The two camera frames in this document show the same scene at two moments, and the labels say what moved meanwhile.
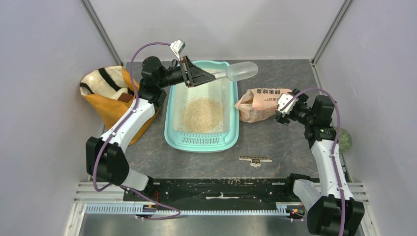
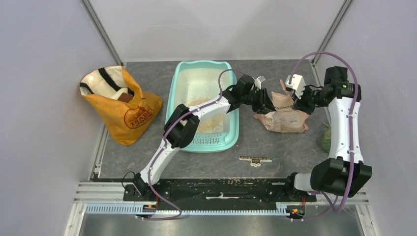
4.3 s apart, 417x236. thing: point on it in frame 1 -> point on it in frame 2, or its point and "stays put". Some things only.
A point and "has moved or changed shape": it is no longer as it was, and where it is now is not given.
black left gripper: (194, 77) -> (265, 105)
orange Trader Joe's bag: (108, 89) stays put
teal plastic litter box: (203, 118) stays put
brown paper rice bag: (259, 103) has moved or changed shape
